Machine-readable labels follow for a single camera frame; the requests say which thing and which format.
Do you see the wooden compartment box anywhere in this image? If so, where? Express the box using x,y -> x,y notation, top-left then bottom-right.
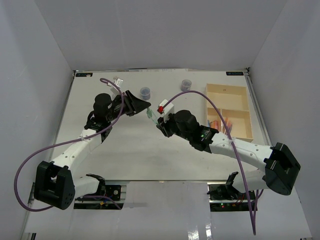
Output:
205,83 -> 254,142

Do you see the orange highlighter pen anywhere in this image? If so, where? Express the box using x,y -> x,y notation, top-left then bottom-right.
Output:
223,117 -> 230,133

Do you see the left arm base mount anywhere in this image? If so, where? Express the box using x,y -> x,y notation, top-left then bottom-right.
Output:
74,173 -> 123,210

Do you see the pink highlighter pen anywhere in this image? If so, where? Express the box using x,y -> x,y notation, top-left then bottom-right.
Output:
227,121 -> 233,132

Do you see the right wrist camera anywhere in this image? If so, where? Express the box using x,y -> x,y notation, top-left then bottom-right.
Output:
157,99 -> 174,122

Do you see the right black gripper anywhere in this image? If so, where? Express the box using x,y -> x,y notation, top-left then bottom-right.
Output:
157,111 -> 192,142

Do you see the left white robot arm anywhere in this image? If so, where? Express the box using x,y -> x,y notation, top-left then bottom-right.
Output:
34,90 -> 151,210

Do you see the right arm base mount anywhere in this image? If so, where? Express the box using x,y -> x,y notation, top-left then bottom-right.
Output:
207,171 -> 249,213

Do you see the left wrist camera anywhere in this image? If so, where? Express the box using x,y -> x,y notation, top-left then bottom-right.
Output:
109,77 -> 123,98

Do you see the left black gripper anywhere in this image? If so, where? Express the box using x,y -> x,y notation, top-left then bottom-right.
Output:
106,90 -> 152,123

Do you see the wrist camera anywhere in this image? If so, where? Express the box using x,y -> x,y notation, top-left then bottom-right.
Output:
109,77 -> 123,98
157,99 -> 174,122

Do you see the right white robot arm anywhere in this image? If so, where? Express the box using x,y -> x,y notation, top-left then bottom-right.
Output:
156,110 -> 301,200

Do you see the green highlighter pen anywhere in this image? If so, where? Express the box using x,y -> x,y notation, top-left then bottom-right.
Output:
146,107 -> 158,125

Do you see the clear clip jar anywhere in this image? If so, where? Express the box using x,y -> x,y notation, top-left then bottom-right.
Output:
180,79 -> 192,92
140,87 -> 151,101

